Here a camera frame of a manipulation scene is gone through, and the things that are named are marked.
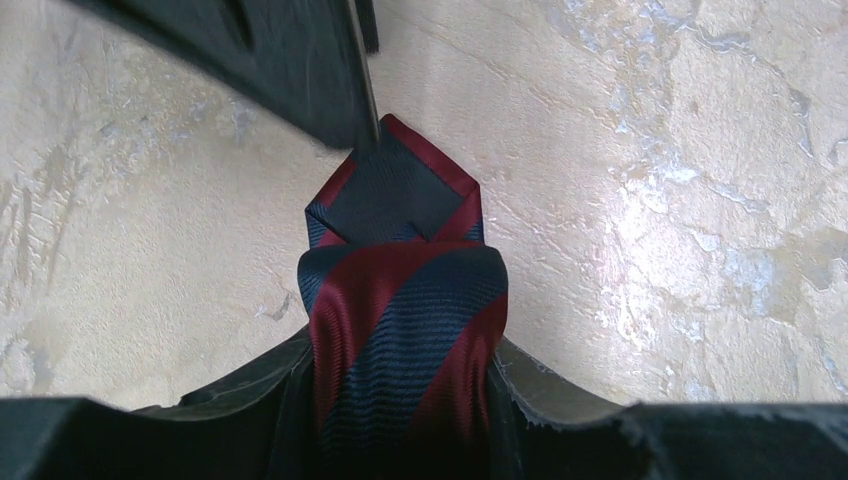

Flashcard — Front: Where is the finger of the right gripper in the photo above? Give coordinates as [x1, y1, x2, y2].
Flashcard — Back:
[74, 0, 380, 149]

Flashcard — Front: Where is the red navy striped tie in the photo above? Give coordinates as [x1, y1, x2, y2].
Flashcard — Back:
[297, 114, 508, 479]

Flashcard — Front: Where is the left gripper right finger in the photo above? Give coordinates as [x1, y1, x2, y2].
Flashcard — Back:
[487, 341, 847, 479]

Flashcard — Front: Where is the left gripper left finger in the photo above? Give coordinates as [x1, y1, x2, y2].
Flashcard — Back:
[1, 329, 318, 479]

